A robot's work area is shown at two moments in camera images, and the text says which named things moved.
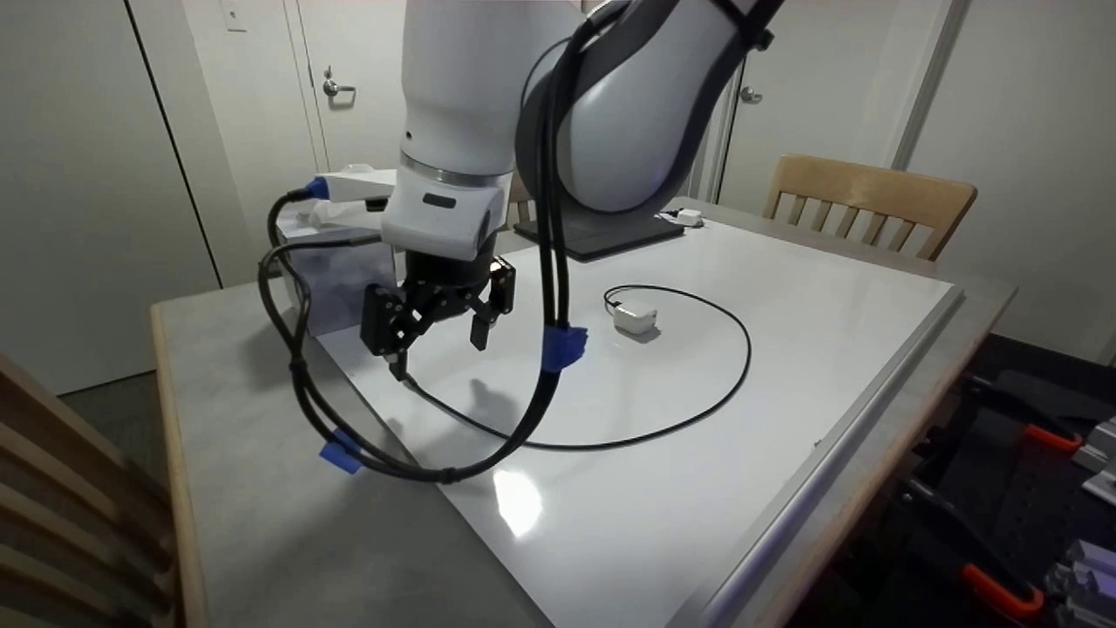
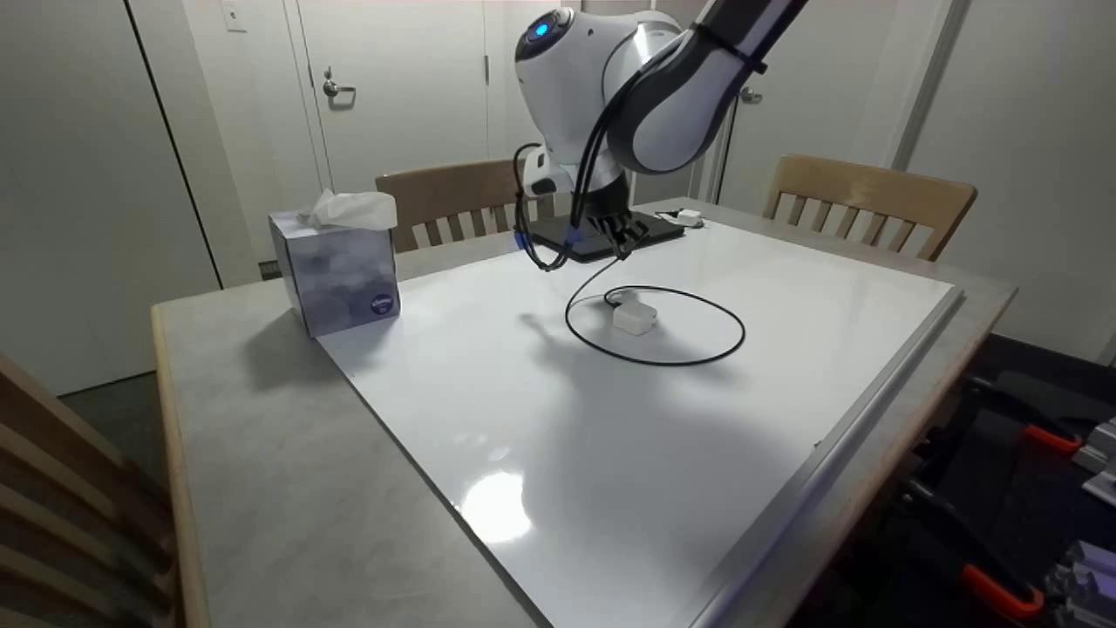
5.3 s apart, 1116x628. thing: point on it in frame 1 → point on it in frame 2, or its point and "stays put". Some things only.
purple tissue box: [331, 254] stays put
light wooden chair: [876, 205] stays put
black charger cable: [688, 296] → [636, 361]
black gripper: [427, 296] → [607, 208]
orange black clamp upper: [1023, 421] stays put
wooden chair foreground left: [84, 540] stays put
